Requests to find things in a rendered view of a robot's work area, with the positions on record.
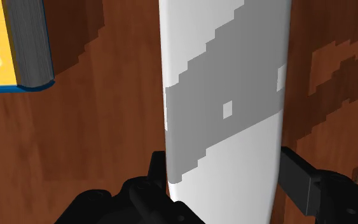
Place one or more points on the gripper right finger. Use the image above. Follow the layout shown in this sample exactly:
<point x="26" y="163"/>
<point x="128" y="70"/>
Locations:
<point x="327" y="195"/>

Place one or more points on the white smooth tall cylinder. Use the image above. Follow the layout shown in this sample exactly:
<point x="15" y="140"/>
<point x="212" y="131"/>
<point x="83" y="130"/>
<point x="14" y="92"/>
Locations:
<point x="228" y="77"/>

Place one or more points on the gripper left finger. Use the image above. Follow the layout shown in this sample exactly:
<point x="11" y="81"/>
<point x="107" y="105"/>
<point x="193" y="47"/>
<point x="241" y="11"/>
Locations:
<point x="141" y="198"/>

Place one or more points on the blue and yellow book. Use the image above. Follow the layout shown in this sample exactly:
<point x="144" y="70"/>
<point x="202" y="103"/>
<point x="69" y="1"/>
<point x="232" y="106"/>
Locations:
<point x="2" y="46"/>

